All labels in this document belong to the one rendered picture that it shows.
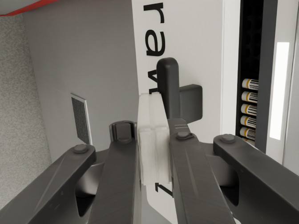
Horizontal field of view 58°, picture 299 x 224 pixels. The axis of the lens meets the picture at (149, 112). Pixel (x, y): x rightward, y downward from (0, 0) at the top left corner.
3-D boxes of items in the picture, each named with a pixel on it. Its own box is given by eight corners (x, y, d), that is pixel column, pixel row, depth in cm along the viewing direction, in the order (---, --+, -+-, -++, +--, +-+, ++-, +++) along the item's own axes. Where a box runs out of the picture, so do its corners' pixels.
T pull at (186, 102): (159, 155, 21) (171, 162, 20) (154, 58, 19) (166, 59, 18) (192, 142, 23) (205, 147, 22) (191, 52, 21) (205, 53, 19)
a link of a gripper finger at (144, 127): (156, 186, 13) (141, 186, 13) (152, 131, 20) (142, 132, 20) (152, 129, 12) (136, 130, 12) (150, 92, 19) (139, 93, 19)
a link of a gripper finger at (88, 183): (140, 194, 11) (70, 199, 11) (141, 144, 16) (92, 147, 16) (137, 162, 11) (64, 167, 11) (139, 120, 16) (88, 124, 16)
